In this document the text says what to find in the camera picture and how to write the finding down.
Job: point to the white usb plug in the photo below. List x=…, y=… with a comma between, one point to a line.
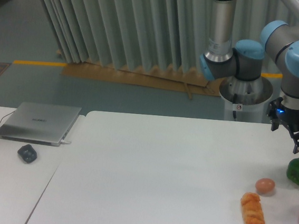
x=65, y=142

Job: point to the silver laptop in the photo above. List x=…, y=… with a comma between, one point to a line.
x=40, y=123

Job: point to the orange bread loaf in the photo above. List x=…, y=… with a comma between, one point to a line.
x=252, y=212

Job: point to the brown cardboard sheet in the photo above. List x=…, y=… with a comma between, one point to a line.
x=192, y=82

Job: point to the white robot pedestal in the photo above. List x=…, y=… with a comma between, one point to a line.
x=244, y=101

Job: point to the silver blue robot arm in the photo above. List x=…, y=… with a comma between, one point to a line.
x=256, y=74

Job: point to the brown egg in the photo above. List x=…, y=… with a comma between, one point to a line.
x=265, y=185

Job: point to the pale green pleated curtain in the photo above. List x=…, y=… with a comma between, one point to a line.
x=135, y=32

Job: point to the black small gadget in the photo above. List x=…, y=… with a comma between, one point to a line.
x=27, y=153

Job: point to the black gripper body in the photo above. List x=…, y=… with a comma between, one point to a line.
x=289, y=118

